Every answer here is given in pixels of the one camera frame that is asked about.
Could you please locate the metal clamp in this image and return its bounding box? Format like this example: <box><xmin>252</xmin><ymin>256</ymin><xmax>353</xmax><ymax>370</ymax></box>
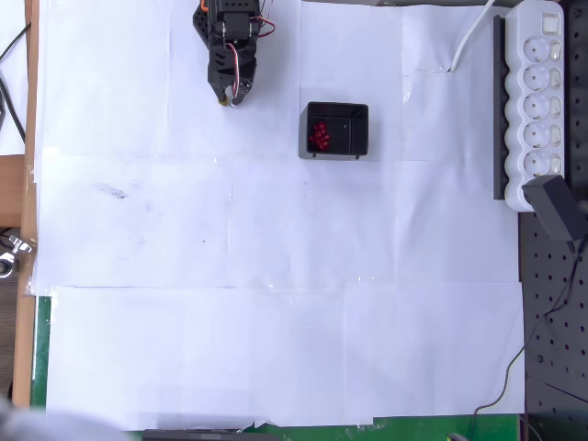
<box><xmin>0</xmin><ymin>233</ymin><xmax>37</xmax><ymax>279</ymax></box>

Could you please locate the black power adapter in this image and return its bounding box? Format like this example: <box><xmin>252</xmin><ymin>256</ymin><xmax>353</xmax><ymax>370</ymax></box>
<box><xmin>522</xmin><ymin>174</ymin><xmax>583</xmax><ymax>243</ymax></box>

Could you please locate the green cutting mat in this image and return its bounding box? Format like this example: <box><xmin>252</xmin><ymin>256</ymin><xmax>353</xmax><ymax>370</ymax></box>
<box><xmin>30</xmin><ymin>295</ymin><xmax>525</xmax><ymax>441</ymax></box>

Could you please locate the thin black adapter cable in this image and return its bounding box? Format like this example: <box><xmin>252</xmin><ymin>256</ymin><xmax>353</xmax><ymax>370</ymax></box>
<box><xmin>466</xmin><ymin>241</ymin><xmax>581</xmax><ymax>441</ymax></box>

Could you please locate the white power strip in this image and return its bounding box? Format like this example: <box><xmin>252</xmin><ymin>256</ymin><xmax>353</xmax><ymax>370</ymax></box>
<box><xmin>503</xmin><ymin>0</ymin><xmax>566</xmax><ymax>212</ymax></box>

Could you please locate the flat black device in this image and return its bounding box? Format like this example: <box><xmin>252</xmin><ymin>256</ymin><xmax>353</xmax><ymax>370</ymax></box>
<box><xmin>141</xmin><ymin>428</ymin><xmax>280</xmax><ymax>441</ymax></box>

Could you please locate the blurred grey object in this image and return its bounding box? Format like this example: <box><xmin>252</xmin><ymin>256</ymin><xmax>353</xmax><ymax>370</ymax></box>
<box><xmin>0</xmin><ymin>397</ymin><xmax>130</xmax><ymax>441</ymax></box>

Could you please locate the black perforated pegboard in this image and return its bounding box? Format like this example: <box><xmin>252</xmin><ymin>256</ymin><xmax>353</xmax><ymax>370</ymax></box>
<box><xmin>517</xmin><ymin>0</ymin><xmax>588</xmax><ymax>441</ymax></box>

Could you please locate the black square container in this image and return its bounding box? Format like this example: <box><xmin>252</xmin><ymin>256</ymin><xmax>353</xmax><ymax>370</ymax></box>
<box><xmin>298</xmin><ymin>101</ymin><xmax>370</xmax><ymax>161</ymax></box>

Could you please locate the white power cable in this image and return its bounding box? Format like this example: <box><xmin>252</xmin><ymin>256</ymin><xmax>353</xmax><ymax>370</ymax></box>
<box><xmin>448</xmin><ymin>0</ymin><xmax>497</xmax><ymax>74</ymax></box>

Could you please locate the white paper table cover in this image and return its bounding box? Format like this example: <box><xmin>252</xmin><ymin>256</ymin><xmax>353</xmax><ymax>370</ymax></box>
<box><xmin>30</xmin><ymin>0</ymin><xmax>527</xmax><ymax>433</ymax></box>

